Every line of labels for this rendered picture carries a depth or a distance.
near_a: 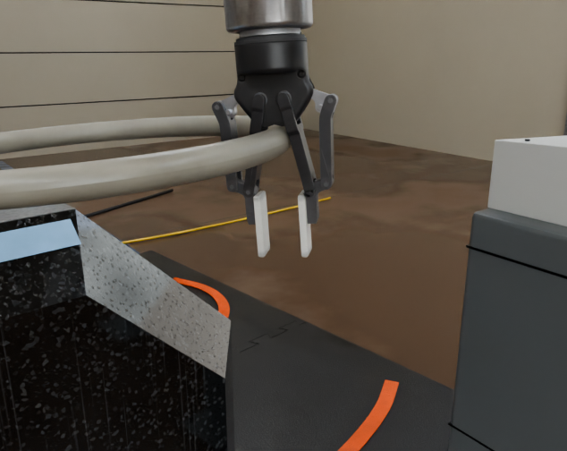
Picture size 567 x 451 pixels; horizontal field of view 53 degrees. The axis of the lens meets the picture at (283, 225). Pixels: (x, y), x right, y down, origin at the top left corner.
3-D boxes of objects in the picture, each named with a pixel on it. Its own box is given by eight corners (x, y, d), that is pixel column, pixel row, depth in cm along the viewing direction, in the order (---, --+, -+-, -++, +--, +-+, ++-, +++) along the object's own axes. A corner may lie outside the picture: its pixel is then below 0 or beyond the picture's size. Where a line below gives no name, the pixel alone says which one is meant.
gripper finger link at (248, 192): (266, 95, 58) (253, 93, 58) (250, 199, 62) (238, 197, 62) (275, 93, 62) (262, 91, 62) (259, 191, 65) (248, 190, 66)
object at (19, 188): (-287, 203, 56) (-298, 174, 55) (84, 136, 98) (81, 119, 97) (78, 238, 34) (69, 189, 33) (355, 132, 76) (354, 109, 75)
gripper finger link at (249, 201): (253, 180, 62) (227, 181, 63) (257, 225, 64) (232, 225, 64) (257, 177, 64) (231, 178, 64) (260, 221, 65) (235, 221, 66)
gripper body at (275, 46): (316, 32, 61) (320, 120, 64) (240, 38, 63) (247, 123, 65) (305, 29, 54) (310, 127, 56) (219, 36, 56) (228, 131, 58)
